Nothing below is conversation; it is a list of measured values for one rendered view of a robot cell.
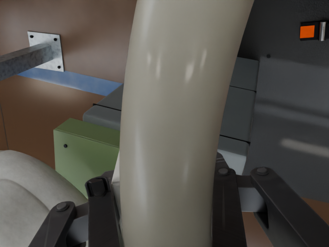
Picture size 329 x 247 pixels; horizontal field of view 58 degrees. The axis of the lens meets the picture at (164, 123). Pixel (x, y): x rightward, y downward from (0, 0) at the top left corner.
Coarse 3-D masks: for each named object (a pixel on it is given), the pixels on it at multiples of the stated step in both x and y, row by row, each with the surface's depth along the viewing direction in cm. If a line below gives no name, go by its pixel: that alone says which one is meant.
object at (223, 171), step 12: (228, 168) 16; (216, 180) 15; (228, 180) 15; (216, 192) 14; (228, 192) 14; (216, 204) 13; (228, 204) 13; (216, 216) 12; (228, 216) 12; (240, 216) 12; (216, 228) 11; (228, 228) 11; (240, 228) 11; (216, 240) 11; (228, 240) 11; (240, 240) 11
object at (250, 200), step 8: (216, 160) 18; (224, 160) 18; (216, 168) 17; (240, 176) 16; (248, 176) 16; (240, 184) 15; (248, 184) 15; (240, 192) 15; (248, 192) 15; (256, 192) 15; (240, 200) 15; (248, 200) 15; (256, 200) 15; (264, 200) 15; (248, 208) 15; (256, 208) 15; (264, 208) 15
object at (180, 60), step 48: (144, 0) 7; (192, 0) 7; (240, 0) 7; (144, 48) 7; (192, 48) 7; (144, 96) 7; (192, 96) 7; (144, 144) 8; (192, 144) 8; (144, 192) 8; (192, 192) 8; (144, 240) 9; (192, 240) 9
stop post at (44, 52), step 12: (36, 36) 159; (48, 36) 157; (36, 48) 152; (48, 48) 158; (60, 48) 158; (0, 60) 132; (12, 60) 136; (24, 60) 143; (36, 60) 150; (48, 60) 159; (60, 60) 161; (0, 72) 130; (12, 72) 137
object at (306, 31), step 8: (304, 24) 117; (312, 24) 116; (320, 24) 114; (328, 24) 112; (304, 32) 118; (312, 32) 117; (320, 32) 115; (328, 32) 114; (304, 40) 119; (320, 40) 116
